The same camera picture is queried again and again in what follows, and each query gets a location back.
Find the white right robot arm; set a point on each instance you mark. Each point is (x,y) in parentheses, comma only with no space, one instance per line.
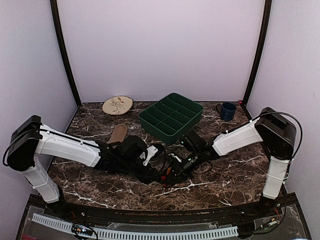
(273,128)

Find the black corner post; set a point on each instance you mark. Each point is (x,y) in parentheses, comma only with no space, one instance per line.
(258,53)
(63,52)

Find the white slotted cable duct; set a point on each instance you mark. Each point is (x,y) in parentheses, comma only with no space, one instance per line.
(121,231)

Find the red yellow argyle sock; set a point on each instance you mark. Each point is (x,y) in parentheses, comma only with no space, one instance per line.
(171,177)

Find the dark blue mug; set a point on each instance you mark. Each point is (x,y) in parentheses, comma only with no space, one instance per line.
(226,110)

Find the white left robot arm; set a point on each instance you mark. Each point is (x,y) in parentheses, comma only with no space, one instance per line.
(34,138)

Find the black left corner post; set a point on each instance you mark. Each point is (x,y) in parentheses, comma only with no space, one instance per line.
(63,52)

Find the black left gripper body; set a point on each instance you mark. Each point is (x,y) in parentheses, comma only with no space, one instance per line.
(128,165)

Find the green divided organizer tray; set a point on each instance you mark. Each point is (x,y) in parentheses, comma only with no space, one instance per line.
(171,117)

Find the black front table rail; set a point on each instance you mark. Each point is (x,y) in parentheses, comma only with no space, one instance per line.
(288,210)

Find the black right corner post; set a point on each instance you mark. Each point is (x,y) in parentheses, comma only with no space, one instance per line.
(258,53)

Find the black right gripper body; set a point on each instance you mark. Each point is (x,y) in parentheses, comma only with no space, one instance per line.
(178,169)

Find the round wooden slice plate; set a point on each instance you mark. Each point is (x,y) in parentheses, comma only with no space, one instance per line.
(117,105)

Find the brown ribbed sock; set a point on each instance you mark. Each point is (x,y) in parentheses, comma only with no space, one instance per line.
(119,133)

